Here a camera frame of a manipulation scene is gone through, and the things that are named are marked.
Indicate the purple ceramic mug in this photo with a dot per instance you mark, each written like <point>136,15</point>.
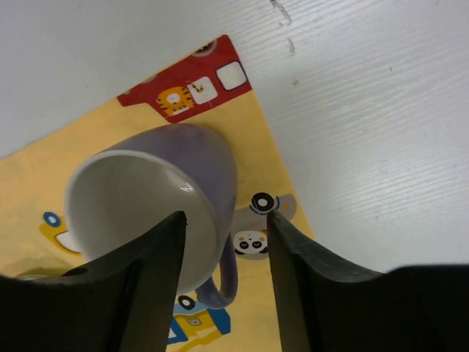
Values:
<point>121,192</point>

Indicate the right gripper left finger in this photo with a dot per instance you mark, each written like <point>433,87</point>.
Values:
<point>122,301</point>

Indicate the yellow cartoon placemat cloth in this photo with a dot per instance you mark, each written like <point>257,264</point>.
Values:
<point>208,88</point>

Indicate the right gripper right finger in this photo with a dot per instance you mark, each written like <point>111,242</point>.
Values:
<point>327,303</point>

